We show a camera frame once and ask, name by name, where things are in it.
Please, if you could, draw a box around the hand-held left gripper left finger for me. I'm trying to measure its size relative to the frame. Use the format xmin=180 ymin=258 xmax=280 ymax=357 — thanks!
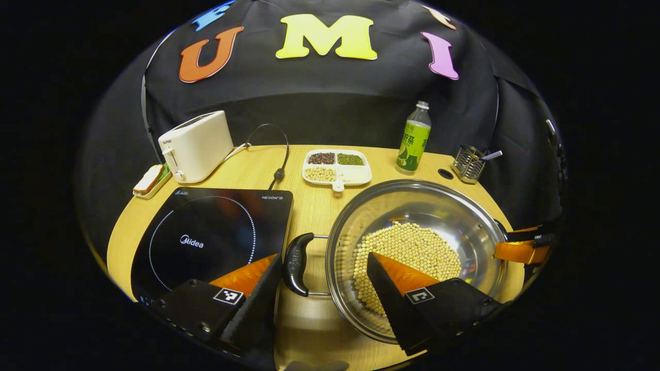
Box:
xmin=155 ymin=252 xmax=285 ymax=369

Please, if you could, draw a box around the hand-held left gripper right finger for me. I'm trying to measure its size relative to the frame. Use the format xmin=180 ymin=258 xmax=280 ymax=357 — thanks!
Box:
xmin=366 ymin=251 xmax=504 ymax=357

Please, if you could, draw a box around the stainless steel pot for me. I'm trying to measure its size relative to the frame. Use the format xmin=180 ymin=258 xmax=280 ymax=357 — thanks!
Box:
xmin=283 ymin=179 xmax=511 ymax=345

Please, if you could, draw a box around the black induction cooktop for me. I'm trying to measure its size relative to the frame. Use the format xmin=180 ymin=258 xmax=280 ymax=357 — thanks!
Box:
xmin=130 ymin=187 xmax=294 ymax=311

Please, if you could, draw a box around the pile of soybeans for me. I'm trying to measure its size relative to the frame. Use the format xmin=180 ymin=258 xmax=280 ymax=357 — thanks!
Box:
xmin=352 ymin=222 xmax=463 ymax=316

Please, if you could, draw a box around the white divided dish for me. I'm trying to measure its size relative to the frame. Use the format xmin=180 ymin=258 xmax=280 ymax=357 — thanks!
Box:
xmin=302 ymin=148 xmax=373 ymax=193

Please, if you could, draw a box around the green tea bottle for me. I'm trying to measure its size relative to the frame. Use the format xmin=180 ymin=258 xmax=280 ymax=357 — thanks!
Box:
xmin=395 ymin=100 xmax=432 ymax=175

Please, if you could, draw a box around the white rectangular plate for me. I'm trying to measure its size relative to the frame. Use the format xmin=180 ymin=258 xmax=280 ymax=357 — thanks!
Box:
xmin=132 ymin=163 xmax=173 ymax=200

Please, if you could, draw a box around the toast sandwich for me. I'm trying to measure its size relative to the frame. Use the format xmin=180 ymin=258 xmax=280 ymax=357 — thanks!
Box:
xmin=133 ymin=164 xmax=165 ymax=195

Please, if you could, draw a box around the white toaster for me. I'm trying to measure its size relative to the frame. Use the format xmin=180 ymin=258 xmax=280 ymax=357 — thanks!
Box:
xmin=158 ymin=110 xmax=234 ymax=184

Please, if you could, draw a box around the black backdrop cloth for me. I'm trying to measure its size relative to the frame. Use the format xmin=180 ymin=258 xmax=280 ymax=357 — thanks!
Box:
xmin=77 ymin=0 xmax=566 ymax=248

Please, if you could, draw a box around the metal wire holder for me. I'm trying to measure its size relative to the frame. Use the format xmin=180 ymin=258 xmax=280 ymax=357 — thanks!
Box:
xmin=451 ymin=145 xmax=487 ymax=185

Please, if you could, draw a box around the black power cable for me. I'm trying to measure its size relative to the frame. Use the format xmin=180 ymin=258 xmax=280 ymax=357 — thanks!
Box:
xmin=246 ymin=123 xmax=290 ymax=191

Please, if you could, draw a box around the white toaster cord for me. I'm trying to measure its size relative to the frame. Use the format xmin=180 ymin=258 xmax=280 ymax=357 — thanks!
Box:
xmin=223 ymin=143 xmax=252 ymax=162

